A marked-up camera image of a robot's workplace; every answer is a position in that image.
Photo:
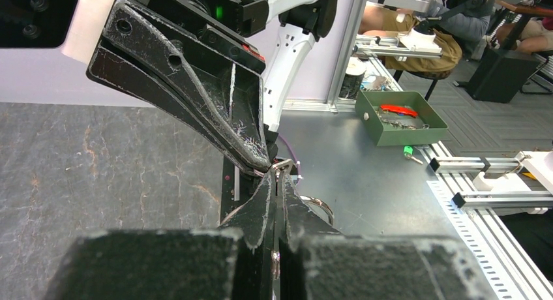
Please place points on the seated person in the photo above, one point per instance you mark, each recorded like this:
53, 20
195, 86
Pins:
456, 25

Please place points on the aluminium rail frame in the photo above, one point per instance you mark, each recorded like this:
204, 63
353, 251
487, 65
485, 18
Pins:
373, 190

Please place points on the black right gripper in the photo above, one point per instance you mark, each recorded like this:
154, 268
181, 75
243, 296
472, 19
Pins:
190, 59

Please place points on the perforated cable duct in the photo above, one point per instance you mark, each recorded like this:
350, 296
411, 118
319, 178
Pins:
508, 269

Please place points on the green capped key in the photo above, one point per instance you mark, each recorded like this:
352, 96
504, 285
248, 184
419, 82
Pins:
408, 154

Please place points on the silver key with black fob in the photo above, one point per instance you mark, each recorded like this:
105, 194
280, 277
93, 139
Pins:
286, 166

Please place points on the green metal tray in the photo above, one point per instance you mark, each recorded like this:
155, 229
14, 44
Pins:
391, 129

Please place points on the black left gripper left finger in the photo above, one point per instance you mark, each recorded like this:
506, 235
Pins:
231, 261

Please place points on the large silver keyring with clips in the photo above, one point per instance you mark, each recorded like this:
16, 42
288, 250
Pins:
306, 199

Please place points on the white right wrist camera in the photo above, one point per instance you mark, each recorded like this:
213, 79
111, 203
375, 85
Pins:
71, 26

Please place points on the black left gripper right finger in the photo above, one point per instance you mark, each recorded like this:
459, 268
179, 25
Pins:
319, 262

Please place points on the red tool in tray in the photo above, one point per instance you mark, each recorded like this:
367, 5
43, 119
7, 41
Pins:
401, 110

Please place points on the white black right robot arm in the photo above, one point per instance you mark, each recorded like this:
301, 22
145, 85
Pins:
292, 28

